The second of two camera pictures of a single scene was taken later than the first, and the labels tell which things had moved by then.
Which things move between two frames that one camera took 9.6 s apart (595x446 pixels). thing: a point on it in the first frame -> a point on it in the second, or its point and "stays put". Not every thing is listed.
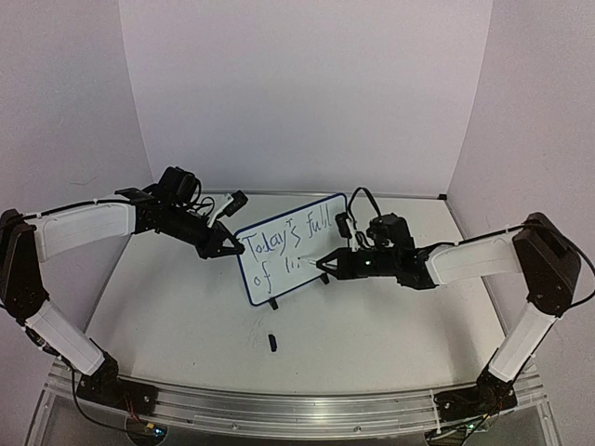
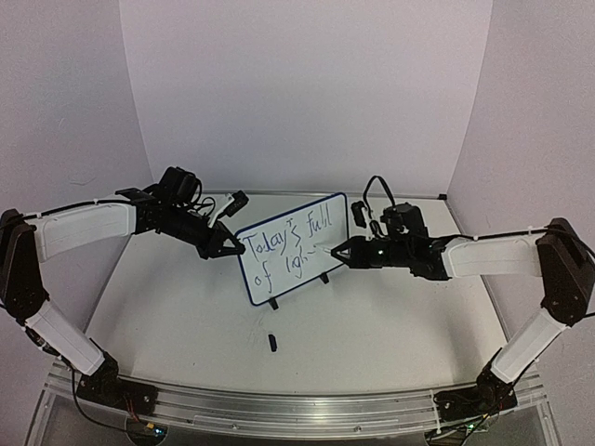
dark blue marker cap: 272,342 stays put
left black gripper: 221,251 stays put
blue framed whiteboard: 282,254 stays put
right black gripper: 346,262 -> 355,254
